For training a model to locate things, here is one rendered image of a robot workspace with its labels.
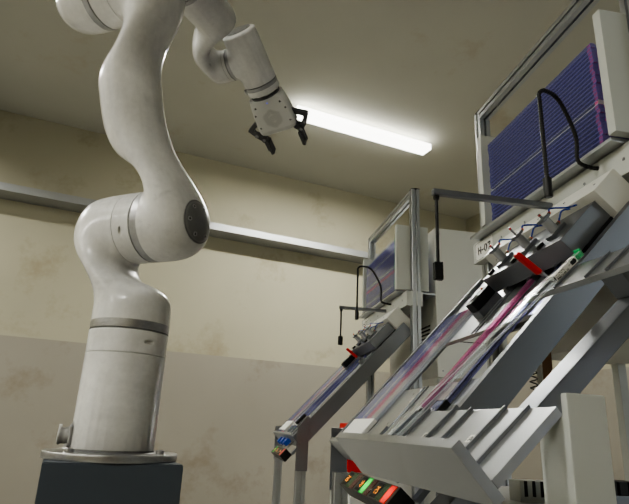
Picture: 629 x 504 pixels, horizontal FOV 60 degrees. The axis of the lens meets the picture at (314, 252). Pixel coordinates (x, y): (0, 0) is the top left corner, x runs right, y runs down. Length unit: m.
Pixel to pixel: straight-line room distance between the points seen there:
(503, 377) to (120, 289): 0.67
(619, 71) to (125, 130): 1.06
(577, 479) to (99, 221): 0.77
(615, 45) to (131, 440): 1.28
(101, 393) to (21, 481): 3.75
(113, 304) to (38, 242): 3.91
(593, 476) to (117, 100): 0.85
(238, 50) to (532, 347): 0.91
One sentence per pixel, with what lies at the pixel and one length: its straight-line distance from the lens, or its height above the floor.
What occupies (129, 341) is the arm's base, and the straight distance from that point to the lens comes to 0.85.
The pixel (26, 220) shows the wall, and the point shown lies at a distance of 4.82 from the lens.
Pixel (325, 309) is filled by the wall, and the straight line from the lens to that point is 5.16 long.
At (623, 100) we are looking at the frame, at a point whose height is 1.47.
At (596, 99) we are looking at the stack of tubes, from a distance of 1.45.
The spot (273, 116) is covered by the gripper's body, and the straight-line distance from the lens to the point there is 1.42.
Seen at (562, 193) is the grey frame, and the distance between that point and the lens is 1.54.
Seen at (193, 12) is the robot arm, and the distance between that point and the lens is 1.22.
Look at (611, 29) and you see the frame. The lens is 1.51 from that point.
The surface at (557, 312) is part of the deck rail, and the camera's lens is 1.12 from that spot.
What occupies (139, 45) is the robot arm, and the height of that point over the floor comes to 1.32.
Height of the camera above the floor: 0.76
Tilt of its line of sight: 18 degrees up
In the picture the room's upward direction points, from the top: 3 degrees clockwise
